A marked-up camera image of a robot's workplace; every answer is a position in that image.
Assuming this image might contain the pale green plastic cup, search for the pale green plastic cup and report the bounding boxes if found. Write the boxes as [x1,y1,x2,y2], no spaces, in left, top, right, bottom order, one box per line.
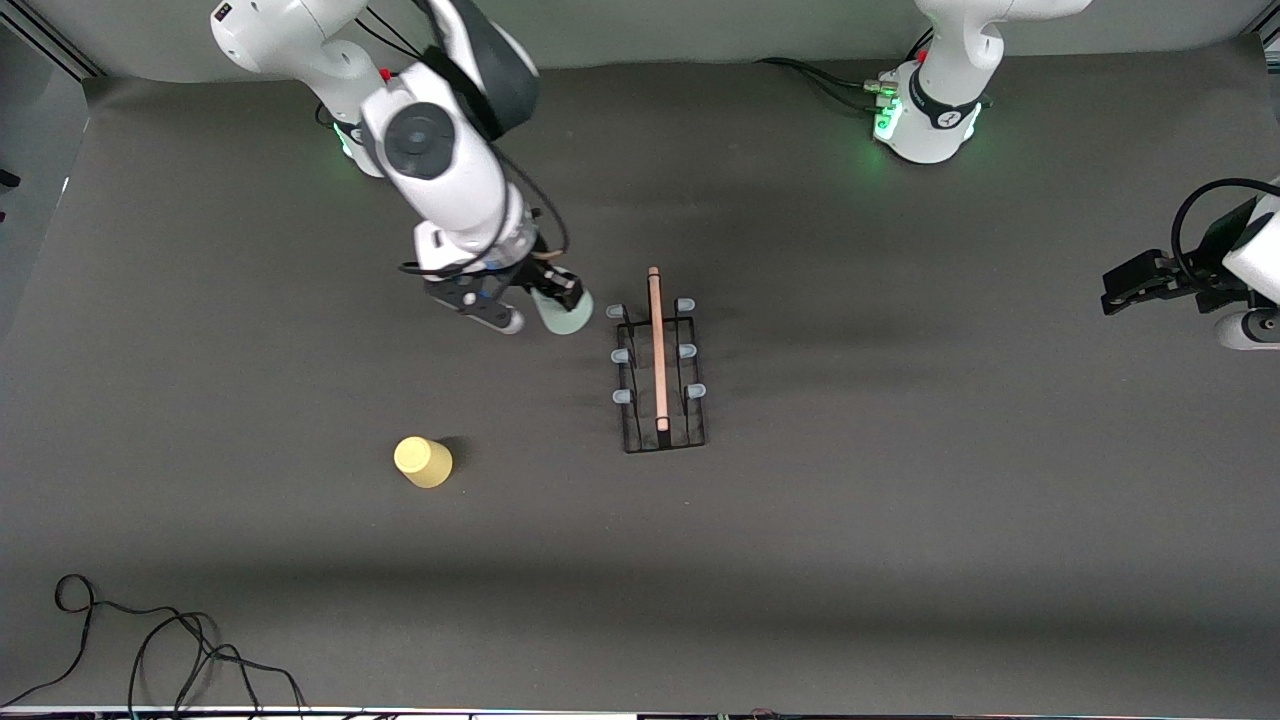
[530,285,596,337]

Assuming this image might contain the black wire cup holder rack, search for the black wire cup holder rack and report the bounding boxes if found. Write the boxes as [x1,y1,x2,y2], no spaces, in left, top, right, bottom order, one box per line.
[605,266,711,455]

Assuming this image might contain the yellow plastic cup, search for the yellow plastic cup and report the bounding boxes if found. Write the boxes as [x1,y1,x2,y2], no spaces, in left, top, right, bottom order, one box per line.
[393,436,454,490]

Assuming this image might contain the dark grey table mat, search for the dark grey table mat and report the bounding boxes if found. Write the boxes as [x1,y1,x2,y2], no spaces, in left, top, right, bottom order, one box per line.
[0,40,1280,713]

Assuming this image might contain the black cable along right arm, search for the black cable along right arm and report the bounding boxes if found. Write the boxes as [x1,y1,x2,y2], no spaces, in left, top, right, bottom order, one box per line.
[399,0,572,278]

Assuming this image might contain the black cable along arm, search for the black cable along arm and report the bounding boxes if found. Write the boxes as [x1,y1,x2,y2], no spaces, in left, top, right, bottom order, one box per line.
[1171,177,1280,293]
[399,0,572,278]

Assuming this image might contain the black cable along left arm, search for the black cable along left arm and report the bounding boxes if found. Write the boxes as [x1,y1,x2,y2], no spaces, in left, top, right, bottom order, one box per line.
[1171,177,1280,293]

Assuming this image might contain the black right arm base cables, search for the black right arm base cables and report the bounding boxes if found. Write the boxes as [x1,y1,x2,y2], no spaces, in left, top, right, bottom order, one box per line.
[315,5,446,131]

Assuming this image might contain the black arm base cables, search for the black arm base cables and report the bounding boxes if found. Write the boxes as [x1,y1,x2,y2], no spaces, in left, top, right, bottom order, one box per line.
[755,56,901,117]
[315,5,446,131]

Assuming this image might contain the black left arm base cables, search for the black left arm base cables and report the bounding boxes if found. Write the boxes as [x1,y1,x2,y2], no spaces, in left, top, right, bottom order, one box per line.
[755,56,901,117]

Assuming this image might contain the thin black loose cable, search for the thin black loose cable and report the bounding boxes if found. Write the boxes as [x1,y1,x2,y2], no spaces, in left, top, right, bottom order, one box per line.
[0,573,307,717]

